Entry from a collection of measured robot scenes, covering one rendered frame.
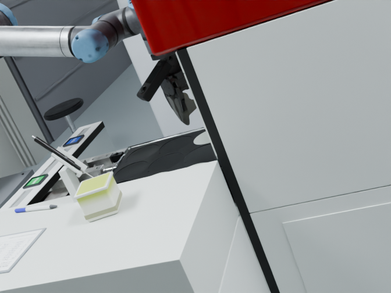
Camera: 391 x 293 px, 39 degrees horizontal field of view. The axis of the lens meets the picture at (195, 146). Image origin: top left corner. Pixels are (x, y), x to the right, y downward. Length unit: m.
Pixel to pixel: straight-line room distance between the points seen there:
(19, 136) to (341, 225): 4.27
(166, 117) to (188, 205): 2.63
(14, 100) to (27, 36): 3.88
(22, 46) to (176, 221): 0.64
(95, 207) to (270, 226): 0.40
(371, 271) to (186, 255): 0.52
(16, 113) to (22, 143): 0.28
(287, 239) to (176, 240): 0.39
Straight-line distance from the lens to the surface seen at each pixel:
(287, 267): 1.33
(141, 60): 3.57
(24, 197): 1.53
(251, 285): 1.25
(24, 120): 5.32
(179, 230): 0.99
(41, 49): 1.40
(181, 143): 1.56
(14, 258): 1.19
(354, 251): 1.29
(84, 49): 1.32
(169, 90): 1.45
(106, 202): 1.14
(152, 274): 0.94
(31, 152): 5.28
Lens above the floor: 1.43
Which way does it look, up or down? 21 degrees down
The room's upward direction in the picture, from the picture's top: 22 degrees counter-clockwise
